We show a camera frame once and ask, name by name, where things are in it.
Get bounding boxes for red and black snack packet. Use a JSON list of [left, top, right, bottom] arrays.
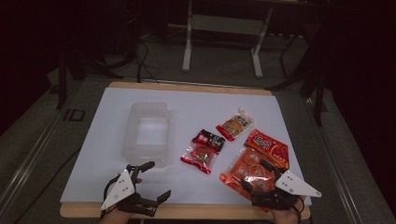
[[180, 129, 226, 175]]

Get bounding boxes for person's left hand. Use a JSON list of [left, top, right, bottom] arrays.
[[99, 206, 132, 224]]

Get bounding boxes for white paper sheet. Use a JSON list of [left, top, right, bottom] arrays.
[[60, 87, 312, 206]]

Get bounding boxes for beige and red snack pouch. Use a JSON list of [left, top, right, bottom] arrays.
[[216, 107, 255, 142]]

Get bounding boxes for black floor cables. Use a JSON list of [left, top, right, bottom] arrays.
[[134, 38, 162, 84]]

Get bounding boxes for person's right hand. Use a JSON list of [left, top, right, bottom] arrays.
[[270, 199, 307, 224]]

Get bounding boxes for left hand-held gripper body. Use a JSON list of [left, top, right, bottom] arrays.
[[101, 164, 157, 217]]

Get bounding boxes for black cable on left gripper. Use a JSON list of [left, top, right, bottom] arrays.
[[100, 176, 120, 218]]

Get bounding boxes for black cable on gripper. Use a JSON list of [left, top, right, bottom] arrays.
[[290, 195, 306, 222], [100, 176, 120, 218]]

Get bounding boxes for metal floor rail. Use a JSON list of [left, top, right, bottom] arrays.
[[304, 97, 363, 224], [0, 106, 64, 216]]

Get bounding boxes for orange snack packet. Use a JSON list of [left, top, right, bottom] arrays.
[[219, 129, 290, 213]]

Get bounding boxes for black stand legs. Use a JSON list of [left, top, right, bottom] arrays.
[[55, 46, 138, 110], [267, 34, 330, 127]]

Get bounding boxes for clear plastic container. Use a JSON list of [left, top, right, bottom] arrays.
[[121, 102, 172, 169]]

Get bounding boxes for white metal desk frame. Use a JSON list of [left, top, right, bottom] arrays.
[[181, 0, 275, 78]]

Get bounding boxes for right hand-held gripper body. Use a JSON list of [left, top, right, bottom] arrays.
[[250, 170, 322, 211]]

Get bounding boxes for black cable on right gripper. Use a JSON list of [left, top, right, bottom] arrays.
[[290, 195, 306, 222]]

